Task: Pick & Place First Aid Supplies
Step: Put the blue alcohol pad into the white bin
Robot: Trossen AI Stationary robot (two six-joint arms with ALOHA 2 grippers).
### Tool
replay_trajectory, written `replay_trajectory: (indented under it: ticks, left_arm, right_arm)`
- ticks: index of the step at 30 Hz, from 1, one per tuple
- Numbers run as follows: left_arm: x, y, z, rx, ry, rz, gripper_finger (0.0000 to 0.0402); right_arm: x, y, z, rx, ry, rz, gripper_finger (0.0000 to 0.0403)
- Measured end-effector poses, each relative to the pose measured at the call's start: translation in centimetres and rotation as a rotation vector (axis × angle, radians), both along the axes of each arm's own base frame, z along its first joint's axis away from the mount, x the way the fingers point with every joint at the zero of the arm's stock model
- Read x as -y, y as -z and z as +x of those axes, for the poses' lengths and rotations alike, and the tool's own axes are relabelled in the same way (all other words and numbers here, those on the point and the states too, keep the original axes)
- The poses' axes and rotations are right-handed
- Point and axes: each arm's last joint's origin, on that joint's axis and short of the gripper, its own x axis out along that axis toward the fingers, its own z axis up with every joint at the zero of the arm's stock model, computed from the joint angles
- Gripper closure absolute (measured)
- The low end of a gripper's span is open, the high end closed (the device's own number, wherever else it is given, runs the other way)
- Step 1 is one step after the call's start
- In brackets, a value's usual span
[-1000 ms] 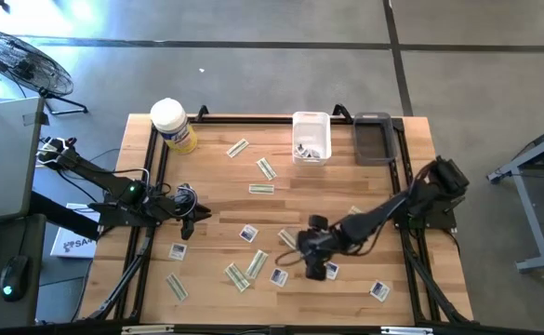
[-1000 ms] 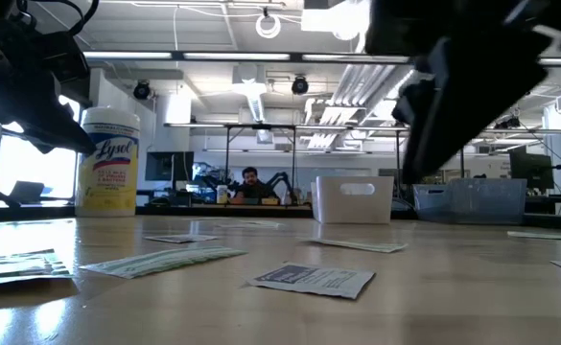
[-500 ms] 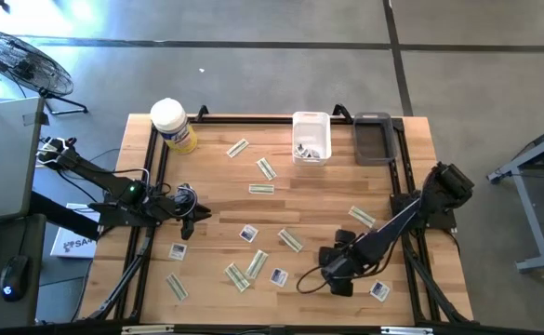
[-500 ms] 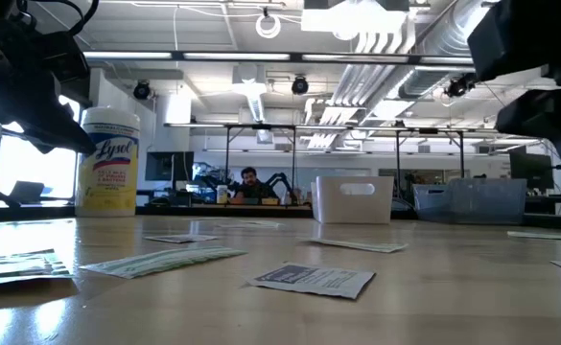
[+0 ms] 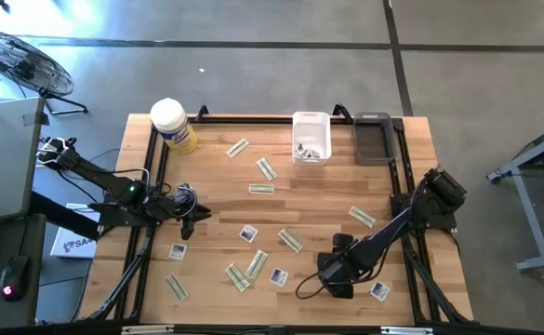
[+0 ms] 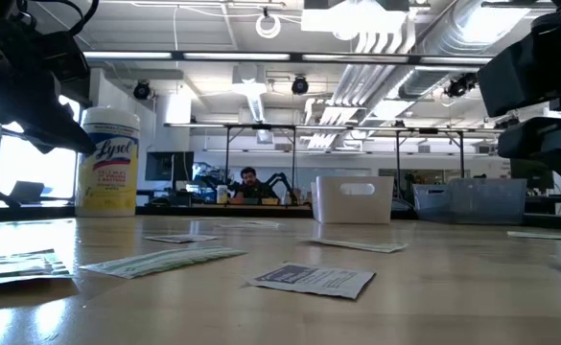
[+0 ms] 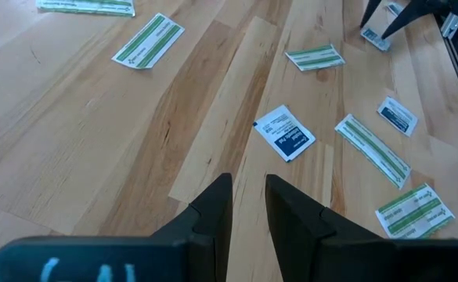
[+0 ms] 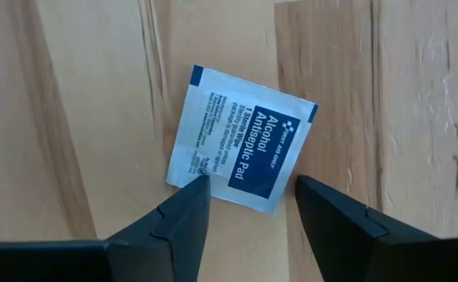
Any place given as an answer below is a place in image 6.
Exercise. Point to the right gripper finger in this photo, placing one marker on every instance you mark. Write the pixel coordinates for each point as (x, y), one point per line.
(539, 139)

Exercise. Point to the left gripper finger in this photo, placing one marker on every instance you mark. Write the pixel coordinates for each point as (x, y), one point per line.
(54, 127)

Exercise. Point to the green-striped bandage wrapper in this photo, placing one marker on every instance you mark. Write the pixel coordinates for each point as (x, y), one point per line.
(548, 236)
(160, 261)
(16, 268)
(361, 245)

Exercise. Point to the white blue alcohol pad packet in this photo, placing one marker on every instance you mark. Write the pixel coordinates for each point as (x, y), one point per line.
(179, 238)
(318, 282)

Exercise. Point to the black background robot arm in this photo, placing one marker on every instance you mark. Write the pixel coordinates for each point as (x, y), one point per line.
(288, 189)

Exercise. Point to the black track spotlight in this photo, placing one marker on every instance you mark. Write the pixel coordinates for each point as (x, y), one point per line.
(142, 91)
(299, 86)
(506, 123)
(460, 86)

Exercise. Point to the open laptop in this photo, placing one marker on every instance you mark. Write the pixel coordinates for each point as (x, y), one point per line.
(27, 191)

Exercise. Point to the yellow Lysol wipes canister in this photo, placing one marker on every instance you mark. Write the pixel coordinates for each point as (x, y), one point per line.
(107, 182)

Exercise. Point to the grey translucent plastic bin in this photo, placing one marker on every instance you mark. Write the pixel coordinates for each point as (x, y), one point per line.
(476, 201)

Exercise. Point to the black background monitor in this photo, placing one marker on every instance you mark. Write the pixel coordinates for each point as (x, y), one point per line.
(170, 166)

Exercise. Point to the white yellow bottle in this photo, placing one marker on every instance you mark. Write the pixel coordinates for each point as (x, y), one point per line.
(222, 195)

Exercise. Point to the person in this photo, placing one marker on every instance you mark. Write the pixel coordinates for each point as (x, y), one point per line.
(253, 189)

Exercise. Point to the white plastic bin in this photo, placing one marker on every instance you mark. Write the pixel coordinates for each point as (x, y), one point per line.
(328, 206)

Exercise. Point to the overhead light bar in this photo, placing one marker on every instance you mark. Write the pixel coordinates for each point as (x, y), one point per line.
(296, 58)

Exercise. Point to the black monitor on mount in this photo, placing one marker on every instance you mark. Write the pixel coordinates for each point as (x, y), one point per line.
(529, 175)

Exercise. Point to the black background workstation frame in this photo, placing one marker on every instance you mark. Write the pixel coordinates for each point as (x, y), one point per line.
(261, 126)

